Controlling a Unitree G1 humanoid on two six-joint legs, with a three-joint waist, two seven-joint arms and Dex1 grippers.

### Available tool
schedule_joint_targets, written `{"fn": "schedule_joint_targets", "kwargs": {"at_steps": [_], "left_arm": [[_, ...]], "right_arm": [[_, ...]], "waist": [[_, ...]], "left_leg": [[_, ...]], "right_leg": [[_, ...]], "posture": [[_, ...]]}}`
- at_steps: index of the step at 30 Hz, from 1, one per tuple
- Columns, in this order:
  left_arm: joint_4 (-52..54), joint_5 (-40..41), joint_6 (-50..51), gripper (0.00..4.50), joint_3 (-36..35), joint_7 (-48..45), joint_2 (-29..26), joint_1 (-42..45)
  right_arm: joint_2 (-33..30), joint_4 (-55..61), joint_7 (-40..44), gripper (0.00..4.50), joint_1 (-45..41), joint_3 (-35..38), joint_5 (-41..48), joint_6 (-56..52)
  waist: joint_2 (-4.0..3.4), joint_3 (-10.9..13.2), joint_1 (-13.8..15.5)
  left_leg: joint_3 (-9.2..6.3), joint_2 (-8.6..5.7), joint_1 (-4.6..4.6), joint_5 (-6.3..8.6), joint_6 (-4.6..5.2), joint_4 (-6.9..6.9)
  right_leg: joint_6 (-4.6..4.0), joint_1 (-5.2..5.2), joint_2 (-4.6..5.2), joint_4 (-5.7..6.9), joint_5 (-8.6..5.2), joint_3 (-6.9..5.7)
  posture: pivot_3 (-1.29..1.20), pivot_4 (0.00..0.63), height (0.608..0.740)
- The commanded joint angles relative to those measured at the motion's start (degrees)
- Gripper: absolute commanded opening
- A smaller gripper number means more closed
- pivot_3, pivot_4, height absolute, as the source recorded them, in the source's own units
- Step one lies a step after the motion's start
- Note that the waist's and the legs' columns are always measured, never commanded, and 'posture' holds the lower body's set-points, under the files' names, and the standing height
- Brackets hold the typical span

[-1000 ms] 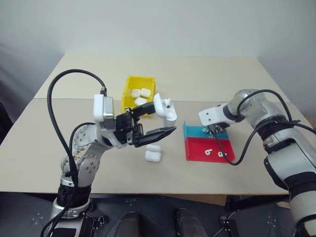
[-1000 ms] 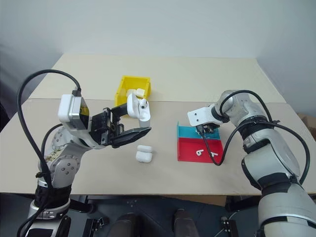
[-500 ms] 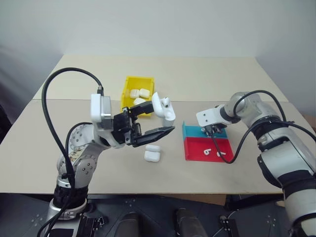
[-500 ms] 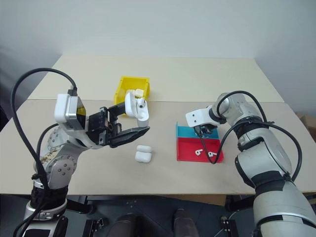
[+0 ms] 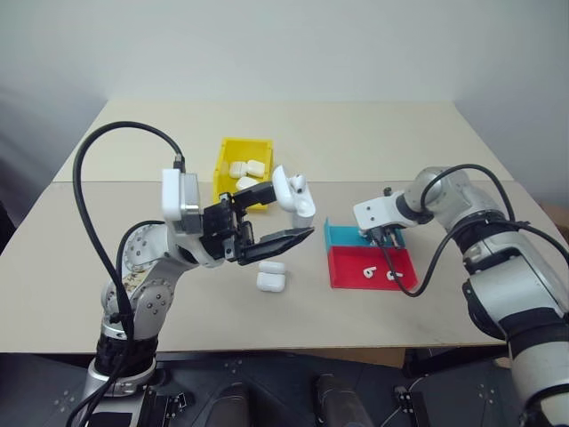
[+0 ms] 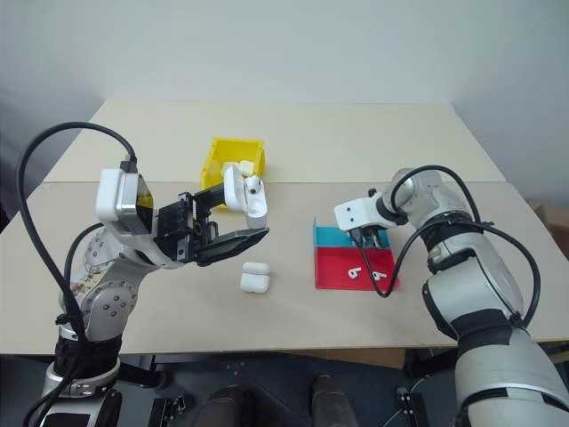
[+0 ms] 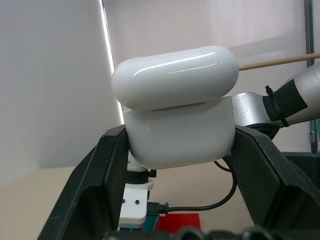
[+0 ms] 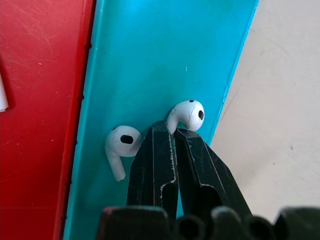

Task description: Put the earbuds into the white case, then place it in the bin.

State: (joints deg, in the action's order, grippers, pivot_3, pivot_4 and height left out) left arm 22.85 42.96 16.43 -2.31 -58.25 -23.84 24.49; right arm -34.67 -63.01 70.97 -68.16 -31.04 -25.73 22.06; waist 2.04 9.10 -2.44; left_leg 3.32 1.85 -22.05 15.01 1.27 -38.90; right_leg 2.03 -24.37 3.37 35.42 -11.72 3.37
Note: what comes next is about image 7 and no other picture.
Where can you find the large white board panel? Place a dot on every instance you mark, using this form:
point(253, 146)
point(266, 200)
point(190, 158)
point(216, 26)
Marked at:
point(50, 87)

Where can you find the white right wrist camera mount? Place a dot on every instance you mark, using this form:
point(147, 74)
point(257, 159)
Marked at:
point(133, 211)

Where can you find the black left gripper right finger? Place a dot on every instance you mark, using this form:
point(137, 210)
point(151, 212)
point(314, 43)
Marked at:
point(270, 185)

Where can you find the white earbuds charging case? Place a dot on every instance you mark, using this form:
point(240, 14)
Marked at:
point(175, 120)

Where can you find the red plastic bin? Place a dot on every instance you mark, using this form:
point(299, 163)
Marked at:
point(180, 221)

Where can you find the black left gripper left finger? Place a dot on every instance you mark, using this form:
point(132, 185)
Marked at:
point(92, 190)

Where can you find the dark green furniture top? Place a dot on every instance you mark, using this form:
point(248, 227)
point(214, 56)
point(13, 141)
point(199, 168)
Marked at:
point(303, 162)

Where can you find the thin wooden stick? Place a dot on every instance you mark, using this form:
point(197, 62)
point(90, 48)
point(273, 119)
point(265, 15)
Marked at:
point(280, 60)

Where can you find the teal plastic bin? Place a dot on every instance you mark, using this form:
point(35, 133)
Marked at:
point(150, 221)

